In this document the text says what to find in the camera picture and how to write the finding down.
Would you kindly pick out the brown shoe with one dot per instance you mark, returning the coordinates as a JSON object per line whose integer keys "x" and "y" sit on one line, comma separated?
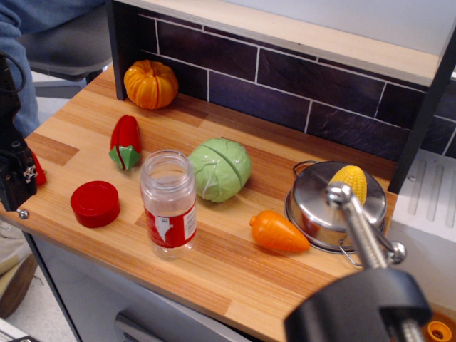
{"x": 15, "y": 284}

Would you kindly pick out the grey office chair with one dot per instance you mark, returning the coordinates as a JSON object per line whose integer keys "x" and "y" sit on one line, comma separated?
{"x": 75, "y": 53}

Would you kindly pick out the red toy chili pepper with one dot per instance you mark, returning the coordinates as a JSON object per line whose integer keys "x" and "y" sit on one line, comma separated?
{"x": 125, "y": 145}

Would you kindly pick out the red plastic cap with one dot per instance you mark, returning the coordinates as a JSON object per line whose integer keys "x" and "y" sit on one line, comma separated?
{"x": 95, "y": 204}

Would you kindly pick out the yellow toy corn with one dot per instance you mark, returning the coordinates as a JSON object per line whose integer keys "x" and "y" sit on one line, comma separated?
{"x": 355, "y": 178}

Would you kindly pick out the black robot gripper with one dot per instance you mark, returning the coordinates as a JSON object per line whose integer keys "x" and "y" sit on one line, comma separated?
{"x": 18, "y": 167}

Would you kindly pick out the clear plastic jar red label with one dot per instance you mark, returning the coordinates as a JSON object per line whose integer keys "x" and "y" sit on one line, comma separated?
{"x": 168, "y": 190}

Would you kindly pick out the orange toy pumpkin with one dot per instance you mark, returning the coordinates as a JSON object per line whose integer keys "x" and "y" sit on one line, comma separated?
{"x": 151, "y": 84}

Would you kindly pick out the person in blue jeans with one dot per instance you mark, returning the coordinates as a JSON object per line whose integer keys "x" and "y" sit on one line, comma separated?
{"x": 24, "y": 17}

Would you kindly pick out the wooden top shelf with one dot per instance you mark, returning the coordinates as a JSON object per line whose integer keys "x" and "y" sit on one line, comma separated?
{"x": 364, "y": 53}

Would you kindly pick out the black clamp with steel screw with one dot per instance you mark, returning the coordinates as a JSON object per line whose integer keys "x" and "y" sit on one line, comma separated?
{"x": 378, "y": 303}

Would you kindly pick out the green toy cabbage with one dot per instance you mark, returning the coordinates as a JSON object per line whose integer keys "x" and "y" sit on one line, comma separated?
{"x": 221, "y": 167}

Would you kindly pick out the white toy sink drainboard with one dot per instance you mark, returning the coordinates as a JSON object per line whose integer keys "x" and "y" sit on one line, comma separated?
{"x": 426, "y": 201}

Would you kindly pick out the red toy piece behind gripper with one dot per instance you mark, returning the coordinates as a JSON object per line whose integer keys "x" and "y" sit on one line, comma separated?
{"x": 40, "y": 173}

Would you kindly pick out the orange toy carrot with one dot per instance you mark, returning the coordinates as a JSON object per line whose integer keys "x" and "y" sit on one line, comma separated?
{"x": 273, "y": 231}

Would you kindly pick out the orange round knob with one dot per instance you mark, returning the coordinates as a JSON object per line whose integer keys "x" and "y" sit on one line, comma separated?
{"x": 440, "y": 328}

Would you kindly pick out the small steel pot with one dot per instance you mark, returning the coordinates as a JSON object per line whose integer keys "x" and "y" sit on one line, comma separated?
{"x": 306, "y": 207}

